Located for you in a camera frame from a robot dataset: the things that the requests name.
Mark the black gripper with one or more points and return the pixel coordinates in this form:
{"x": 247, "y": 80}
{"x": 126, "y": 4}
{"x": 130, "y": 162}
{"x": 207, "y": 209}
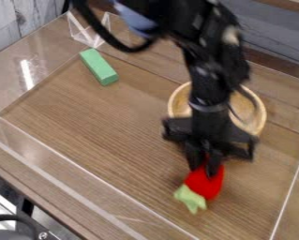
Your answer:
{"x": 208, "y": 134}

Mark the red plush strawberry toy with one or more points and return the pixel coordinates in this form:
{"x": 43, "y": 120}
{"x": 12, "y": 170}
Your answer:
{"x": 199, "y": 188}

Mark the light wooden bowl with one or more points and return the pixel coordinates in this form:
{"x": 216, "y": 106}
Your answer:
{"x": 247, "y": 112}

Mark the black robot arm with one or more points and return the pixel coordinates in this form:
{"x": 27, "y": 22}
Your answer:
{"x": 206, "y": 31}

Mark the green rectangular block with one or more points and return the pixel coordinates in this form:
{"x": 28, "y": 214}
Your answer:
{"x": 99, "y": 67}

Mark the black table leg frame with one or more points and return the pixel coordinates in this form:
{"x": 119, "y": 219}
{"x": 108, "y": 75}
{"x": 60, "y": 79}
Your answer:
{"x": 28, "y": 225}

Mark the clear acrylic corner bracket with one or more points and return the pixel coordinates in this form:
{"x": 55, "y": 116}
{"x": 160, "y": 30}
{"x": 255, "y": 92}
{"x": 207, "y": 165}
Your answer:
{"x": 83, "y": 34}

